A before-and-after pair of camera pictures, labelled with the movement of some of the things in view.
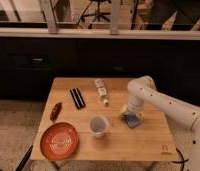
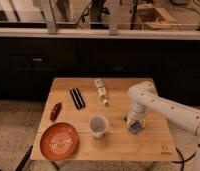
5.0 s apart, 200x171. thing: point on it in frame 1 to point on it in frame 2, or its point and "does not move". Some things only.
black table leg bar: x=25 y=158 does not move
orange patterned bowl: x=59 y=141 does not move
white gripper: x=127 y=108 to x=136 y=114
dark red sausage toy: x=56 y=111 does not move
